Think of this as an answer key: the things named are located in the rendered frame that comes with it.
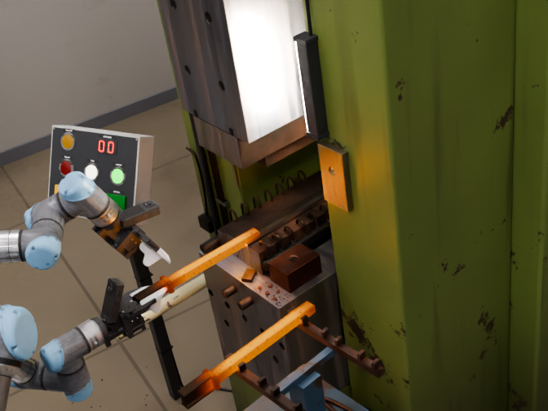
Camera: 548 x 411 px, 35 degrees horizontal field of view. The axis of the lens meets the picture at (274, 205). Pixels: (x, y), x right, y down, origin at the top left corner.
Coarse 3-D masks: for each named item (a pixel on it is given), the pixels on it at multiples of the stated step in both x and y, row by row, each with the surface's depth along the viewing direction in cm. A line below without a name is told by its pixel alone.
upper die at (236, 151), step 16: (208, 128) 229; (288, 128) 230; (304, 128) 234; (208, 144) 234; (224, 144) 226; (240, 144) 221; (256, 144) 224; (272, 144) 228; (240, 160) 223; (256, 160) 227
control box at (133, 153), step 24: (96, 144) 269; (120, 144) 265; (144, 144) 265; (72, 168) 274; (96, 168) 269; (120, 168) 266; (144, 168) 266; (48, 192) 279; (120, 192) 266; (144, 192) 268
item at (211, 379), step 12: (300, 312) 218; (312, 312) 220; (276, 324) 215; (288, 324) 215; (264, 336) 212; (276, 336) 213; (252, 348) 210; (264, 348) 212; (228, 360) 207; (240, 360) 207; (204, 372) 204; (216, 372) 205; (228, 372) 205; (192, 384) 201; (204, 384) 202; (216, 384) 203; (180, 396) 200; (192, 396) 201; (204, 396) 203
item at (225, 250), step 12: (252, 228) 248; (240, 240) 244; (216, 252) 240; (228, 252) 241; (192, 264) 237; (204, 264) 237; (168, 276) 234; (180, 276) 233; (192, 276) 236; (156, 288) 230; (168, 288) 232
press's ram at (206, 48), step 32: (160, 0) 218; (192, 0) 205; (224, 0) 195; (256, 0) 201; (288, 0) 207; (192, 32) 212; (224, 32) 200; (256, 32) 204; (288, 32) 211; (192, 64) 220; (224, 64) 207; (256, 64) 208; (288, 64) 214; (192, 96) 228; (224, 96) 214; (256, 96) 212; (288, 96) 218; (224, 128) 222; (256, 128) 216
